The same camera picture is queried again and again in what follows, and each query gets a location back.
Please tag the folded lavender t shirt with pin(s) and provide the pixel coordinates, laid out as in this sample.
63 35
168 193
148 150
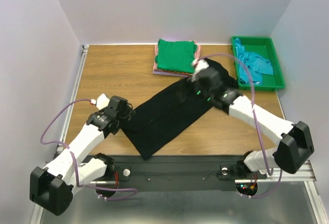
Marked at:
159 72

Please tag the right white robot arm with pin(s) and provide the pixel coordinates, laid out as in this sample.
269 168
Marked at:
293 141

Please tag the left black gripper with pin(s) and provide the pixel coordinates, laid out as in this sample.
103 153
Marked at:
128 113

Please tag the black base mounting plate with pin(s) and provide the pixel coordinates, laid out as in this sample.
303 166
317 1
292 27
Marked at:
177 173

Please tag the aluminium frame rail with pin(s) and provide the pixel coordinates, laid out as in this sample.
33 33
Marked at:
67 109

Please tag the folded orange t shirt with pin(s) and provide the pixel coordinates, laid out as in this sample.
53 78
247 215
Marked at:
180 73

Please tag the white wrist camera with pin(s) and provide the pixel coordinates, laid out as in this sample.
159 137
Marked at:
199 64
101 102

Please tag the black t shirt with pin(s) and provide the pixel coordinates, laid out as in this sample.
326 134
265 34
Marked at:
164 116

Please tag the folded pink t shirt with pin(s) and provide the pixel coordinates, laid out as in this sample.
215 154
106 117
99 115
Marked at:
196 55

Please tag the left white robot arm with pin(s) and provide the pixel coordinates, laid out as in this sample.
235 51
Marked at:
54 185

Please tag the green plastic tray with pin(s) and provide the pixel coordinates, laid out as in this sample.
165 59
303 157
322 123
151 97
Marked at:
263 46

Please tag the folded green t shirt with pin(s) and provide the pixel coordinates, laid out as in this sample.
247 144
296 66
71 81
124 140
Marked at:
176 56

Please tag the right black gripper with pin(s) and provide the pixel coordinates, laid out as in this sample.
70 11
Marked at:
196 80

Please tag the teal t shirt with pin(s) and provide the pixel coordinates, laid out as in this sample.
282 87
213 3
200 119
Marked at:
256 64

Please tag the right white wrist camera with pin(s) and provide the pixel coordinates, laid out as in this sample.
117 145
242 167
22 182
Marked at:
199 64

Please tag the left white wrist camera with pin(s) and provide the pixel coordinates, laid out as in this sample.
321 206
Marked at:
101 102

